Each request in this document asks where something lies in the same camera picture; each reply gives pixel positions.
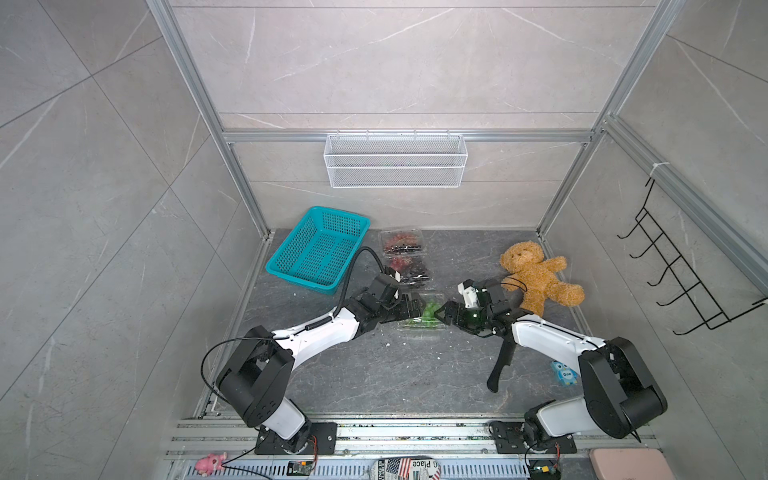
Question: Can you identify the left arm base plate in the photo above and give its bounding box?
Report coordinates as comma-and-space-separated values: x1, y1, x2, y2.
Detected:
255, 421, 338, 455

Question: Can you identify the white wire mesh shelf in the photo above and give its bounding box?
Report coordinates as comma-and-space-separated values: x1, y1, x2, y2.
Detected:
323, 133, 468, 189

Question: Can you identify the teal plastic basket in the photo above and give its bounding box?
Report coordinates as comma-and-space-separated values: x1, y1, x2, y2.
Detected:
266, 206, 371, 295

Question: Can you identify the clear plastic clamshell container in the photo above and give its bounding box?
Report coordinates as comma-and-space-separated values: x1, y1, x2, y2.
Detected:
379, 229, 425, 257

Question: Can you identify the blue owl toy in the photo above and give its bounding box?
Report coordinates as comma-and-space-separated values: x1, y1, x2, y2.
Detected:
551, 361, 579, 386

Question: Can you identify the black knife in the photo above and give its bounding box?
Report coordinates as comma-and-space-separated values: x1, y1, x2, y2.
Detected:
486, 339, 517, 393

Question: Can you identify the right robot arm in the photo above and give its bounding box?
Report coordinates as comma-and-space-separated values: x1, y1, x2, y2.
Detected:
435, 280, 668, 449

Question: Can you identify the red grape bunch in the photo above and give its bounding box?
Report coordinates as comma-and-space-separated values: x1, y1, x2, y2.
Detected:
389, 256, 413, 275
384, 234, 423, 255

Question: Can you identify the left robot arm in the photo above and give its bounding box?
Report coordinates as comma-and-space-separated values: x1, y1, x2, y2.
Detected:
200, 246, 423, 453

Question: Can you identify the brown teddy bear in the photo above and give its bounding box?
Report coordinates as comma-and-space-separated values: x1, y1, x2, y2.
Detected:
500, 241, 585, 317

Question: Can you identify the pink pad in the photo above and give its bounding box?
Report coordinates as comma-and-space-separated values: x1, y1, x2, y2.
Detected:
589, 448, 676, 480

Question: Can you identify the black wire hook rack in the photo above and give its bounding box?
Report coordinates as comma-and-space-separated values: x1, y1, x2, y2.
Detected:
616, 179, 767, 337

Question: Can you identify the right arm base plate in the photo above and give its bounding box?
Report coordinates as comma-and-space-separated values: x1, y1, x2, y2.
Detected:
487, 420, 577, 454

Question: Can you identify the pink pig toy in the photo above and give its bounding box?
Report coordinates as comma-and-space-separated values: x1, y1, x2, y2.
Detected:
194, 453, 228, 477

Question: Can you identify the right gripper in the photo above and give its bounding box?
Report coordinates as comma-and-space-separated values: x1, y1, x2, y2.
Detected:
435, 301, 493, 333

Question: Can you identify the green grape bunch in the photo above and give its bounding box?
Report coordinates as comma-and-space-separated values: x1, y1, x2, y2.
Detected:
414, 301, 442, 329

